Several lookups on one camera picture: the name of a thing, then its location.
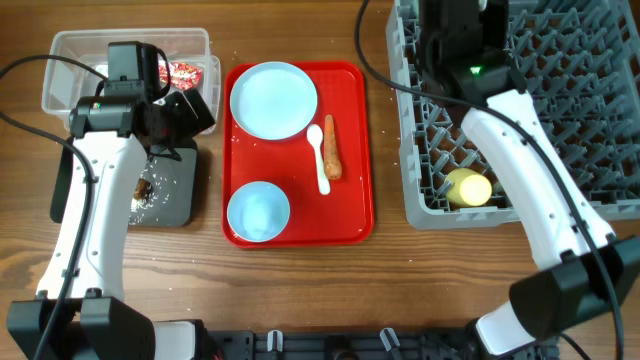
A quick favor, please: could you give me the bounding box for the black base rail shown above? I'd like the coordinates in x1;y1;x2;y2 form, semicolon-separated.
209;327;559;360

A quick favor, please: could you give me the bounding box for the orange carrot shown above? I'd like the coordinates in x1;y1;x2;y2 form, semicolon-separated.
324;115;342;180

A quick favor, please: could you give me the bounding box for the white plastic spoon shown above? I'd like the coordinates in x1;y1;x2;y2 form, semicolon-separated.
306;124;331;195

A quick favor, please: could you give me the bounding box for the red plastic tray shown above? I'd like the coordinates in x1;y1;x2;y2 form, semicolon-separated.
221;61;374;248

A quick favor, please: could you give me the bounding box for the brown food scrap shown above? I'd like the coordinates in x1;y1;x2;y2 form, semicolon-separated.
133;178;152;201

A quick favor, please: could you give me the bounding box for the grey dishwasher rack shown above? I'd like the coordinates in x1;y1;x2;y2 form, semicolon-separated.
386;1;639;229

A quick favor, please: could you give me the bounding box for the black waste tray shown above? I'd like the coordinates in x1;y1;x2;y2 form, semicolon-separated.
49;139;198;227

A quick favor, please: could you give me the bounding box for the red snack wrapper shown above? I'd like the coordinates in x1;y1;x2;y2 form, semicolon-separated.
158;61;204;91

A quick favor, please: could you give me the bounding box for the clear plastic bin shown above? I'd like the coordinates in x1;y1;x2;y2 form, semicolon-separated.
41;28;221;128

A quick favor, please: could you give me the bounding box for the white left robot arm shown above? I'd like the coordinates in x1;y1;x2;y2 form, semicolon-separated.
7;41;223;359

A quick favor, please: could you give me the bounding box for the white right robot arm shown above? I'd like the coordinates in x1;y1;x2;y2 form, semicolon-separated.
419;0;639;358

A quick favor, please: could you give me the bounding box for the large light blue plate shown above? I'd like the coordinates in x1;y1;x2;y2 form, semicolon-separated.
230;61;319;141

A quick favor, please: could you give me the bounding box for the white rice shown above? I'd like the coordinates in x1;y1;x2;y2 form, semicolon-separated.
129;159;177;226

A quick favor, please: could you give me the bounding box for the yellow plastic cup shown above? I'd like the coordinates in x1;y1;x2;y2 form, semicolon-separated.
445;168;493;207

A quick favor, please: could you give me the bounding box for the small light blue bowl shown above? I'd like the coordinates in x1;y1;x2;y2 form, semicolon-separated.
226;181;291;243

